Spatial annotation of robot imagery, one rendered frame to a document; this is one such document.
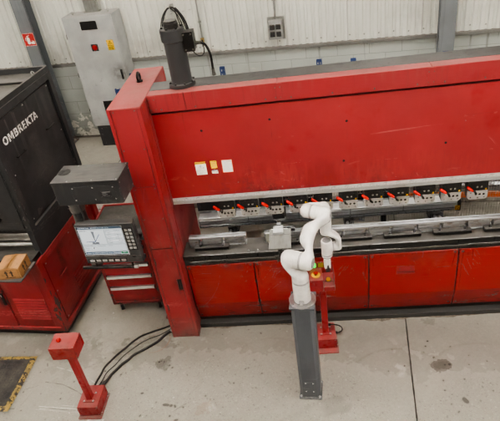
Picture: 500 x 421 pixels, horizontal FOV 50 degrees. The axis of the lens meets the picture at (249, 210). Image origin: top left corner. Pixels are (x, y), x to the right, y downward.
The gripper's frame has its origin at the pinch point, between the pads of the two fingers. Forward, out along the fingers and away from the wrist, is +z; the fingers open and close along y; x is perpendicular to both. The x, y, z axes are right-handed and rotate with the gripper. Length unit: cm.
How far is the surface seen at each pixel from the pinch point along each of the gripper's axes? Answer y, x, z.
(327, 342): 13, -5, 76
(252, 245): -37, -61, 0
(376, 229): -36, 44, -6
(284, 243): -20.0, -32.7, -13.9
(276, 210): -40, -36, -34
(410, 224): -34, 72, -9
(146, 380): 34, -164, 82
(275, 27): -445, -25, -37
